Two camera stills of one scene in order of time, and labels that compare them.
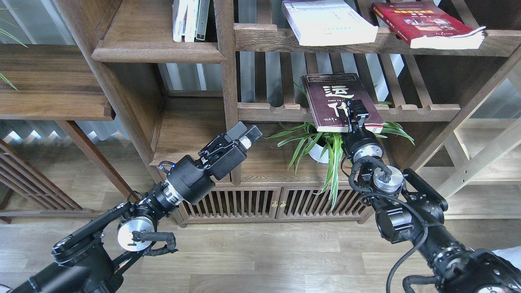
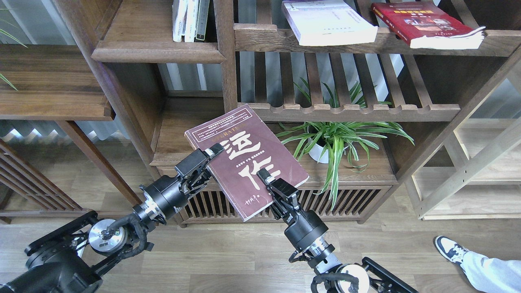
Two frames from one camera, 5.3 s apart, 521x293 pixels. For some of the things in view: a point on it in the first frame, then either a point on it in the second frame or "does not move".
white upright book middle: [191, 20] does not move
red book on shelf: [425, 25] does not move
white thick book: [316, 22] does not move
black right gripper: [359, 141] to [303, 226]
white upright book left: [180, 8] does not move
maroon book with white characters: [327, 95] to [249, 146]
